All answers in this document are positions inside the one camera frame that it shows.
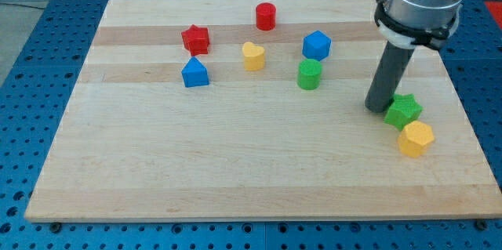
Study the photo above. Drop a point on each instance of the red star block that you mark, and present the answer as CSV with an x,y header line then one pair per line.
x,y
196,40

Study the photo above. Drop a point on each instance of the red cylinder block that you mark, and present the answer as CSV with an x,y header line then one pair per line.
x,y
265,16

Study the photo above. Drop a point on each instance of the green star block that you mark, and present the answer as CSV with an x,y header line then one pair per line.
x,y
403,110

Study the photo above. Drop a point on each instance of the blue hexagon block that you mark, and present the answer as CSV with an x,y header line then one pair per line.
x,y
316,46

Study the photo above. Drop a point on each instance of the green cylinder block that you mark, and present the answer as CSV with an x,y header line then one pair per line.
x,y
309,74

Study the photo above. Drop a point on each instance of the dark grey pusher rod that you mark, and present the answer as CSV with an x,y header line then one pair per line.
x,y
389,72

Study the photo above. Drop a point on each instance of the blue triangle block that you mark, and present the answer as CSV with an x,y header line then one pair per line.
x,y
194,73

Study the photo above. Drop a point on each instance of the yellow heart block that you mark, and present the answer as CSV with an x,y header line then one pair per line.
x,y
253,56

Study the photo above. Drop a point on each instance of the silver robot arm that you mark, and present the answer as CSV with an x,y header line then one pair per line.
x,y
409,23

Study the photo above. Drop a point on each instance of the yellow hexagon block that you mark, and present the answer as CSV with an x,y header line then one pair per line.
x,y
415,138

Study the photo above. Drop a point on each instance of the light wooden board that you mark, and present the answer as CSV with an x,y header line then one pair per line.
x,y
136,145

